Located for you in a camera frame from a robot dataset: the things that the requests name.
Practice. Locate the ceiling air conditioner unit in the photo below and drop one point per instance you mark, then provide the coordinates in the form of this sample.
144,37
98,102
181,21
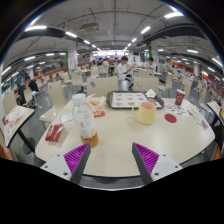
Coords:
90,27

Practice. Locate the yellow mug with pink inside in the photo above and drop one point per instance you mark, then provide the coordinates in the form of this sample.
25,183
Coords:
146,114

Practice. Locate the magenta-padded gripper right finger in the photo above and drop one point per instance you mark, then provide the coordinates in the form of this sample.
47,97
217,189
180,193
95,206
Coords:
146,160

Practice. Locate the group of beige chairs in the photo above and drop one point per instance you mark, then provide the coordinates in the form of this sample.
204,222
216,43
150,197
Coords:
101,85

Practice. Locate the group of ceiling lights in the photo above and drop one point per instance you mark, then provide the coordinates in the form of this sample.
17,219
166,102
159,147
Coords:
35,28

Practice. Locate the red snack packet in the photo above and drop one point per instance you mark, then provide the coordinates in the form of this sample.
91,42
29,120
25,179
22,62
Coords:
54,132

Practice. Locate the white paper receipt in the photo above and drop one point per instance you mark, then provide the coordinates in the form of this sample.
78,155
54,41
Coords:
66,118

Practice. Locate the person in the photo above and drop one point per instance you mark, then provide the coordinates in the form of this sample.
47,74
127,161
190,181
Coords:
21,91
122,70
150,64
33,85

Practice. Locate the dark brown food tray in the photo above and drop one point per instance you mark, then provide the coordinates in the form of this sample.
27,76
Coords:
108,100

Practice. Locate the printed paper tray liner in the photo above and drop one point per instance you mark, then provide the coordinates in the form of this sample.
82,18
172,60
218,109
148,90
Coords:
128,99

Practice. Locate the neighbouring white table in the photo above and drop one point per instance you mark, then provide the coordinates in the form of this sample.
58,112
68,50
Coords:
216,109

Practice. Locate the flat round red coaster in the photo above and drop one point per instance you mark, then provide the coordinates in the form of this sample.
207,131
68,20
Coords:
170,118

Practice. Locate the small red sauce packet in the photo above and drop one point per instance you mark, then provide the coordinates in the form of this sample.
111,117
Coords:
99,114

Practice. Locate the crumpled white napkin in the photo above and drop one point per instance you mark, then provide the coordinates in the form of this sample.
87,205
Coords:
150,93

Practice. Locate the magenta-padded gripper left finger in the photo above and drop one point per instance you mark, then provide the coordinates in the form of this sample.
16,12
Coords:
76,159

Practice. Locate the paper food wrapper bag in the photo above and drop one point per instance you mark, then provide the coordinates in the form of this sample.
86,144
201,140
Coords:
97,102

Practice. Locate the clear plastic tea bottle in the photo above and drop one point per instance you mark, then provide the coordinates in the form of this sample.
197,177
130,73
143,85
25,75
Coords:
83,120

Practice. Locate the red paper cup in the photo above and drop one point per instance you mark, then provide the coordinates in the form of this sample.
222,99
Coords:
180,97

